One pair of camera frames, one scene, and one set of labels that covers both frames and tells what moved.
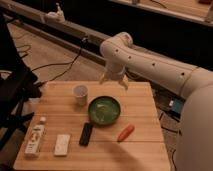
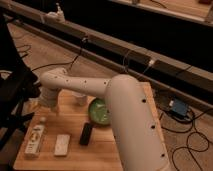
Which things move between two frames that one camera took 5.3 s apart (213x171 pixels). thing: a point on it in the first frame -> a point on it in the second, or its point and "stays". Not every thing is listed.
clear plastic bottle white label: x=36 y=139 stays
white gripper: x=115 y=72 -> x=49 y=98
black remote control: x=86 y=134 stays
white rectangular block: x=62 y=145 stays
